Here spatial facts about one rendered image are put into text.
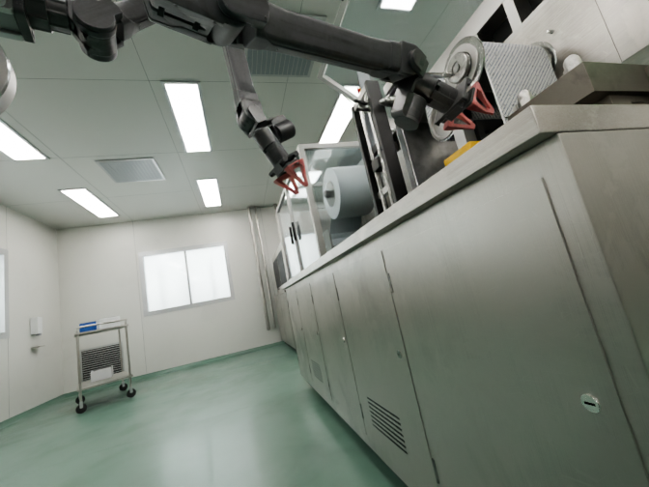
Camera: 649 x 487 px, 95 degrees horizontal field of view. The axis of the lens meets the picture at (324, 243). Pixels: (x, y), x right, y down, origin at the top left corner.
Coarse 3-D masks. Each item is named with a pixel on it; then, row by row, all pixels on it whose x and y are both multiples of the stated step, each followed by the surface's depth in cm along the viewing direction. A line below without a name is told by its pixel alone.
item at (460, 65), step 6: (456, 54) 81; (462, 54) 79; (468, 54) 78; (450, 60) 83; (456, 60) 81; (462, 60) 79; (468, 60) 78; (450, 66) 83; (456, 66) 81; (462, 66) 79; (468, 66) 78; (456, 72) 82; (462, 72) 80; (468, 72) 79; (450, 78) 84; (456, 78) 82; (462, 78) 80
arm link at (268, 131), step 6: (270, 126) 87; (258, 132) 84; (264, 132) 84; (270, 132) 85; (276, 132) 87; (258, 138) 84; (264, 138) 84; (270, 138) 84; (276, 138) 86; (258, 144) 86; (264, 144) 84; (270, 144) 85; (264, 150) 86
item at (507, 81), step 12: (492, 72) 75; (504, 72) 76; (516, 72) 78; (528, 72) 79; (540, 72) 80; (552, 72) 82; (492, 84) 74; (504, 84) 76; (516, 84) 77; (528, 84) 78; (540, 84) 79; (504, 96) 75; (516, 96) 76; (504, 108) 74; (504, 120) 73
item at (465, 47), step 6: (462, 48) 80; (468, 48) 78; (474, 48) 77; (474, 54) 77; (474, 60) 77; (474, 66) 77; (474, 72) 78; (486, 72) 79; (480, 78) 79; (486, 78) 80; (450, 84) 86; (456, 84) 84; (480, 84) 81; (486, 84) 82; (486, 90) 85; (492, 90) 85
